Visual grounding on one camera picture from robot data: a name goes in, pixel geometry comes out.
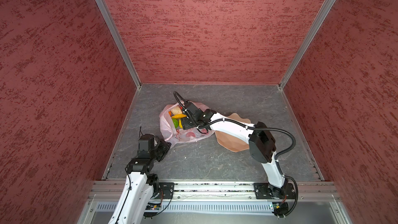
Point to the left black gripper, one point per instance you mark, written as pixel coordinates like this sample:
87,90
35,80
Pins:
166,145

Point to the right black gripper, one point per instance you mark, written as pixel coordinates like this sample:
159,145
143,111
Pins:
185,123

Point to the yellow fake fruit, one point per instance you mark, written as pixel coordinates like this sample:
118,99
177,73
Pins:
180,118

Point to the pink plastic bag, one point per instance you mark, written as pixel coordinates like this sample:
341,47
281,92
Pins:
174,134

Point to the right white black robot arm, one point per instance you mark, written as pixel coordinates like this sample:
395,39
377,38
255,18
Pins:
261,143

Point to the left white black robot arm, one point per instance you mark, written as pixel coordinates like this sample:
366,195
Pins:
142,195

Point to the beige fake fruit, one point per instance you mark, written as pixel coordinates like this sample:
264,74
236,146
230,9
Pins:
176,111

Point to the green fake fruit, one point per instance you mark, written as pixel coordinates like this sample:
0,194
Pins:
176,123

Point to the left small circuit board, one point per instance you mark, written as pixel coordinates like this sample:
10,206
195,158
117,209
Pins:
154,207

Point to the small circuit board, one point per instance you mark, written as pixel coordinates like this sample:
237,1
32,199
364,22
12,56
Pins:
154,207
280,209

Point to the right small circuit board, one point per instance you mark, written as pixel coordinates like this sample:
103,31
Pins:
280,209

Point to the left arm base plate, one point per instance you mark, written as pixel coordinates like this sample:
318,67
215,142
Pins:
166,190

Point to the aluminium front rail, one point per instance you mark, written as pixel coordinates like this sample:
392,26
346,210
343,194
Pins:
240,191

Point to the white slotted cable duct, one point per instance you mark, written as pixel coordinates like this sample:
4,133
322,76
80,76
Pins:
251,208

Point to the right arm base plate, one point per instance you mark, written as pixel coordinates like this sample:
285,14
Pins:
262,190

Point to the left aluminium corner post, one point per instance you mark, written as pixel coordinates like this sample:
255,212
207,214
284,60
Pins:
119,42

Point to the aluminium corner post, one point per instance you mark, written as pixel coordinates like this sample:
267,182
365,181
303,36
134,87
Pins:
314,28
119,42

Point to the right aluminium corner post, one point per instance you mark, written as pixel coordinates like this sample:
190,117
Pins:
314,28

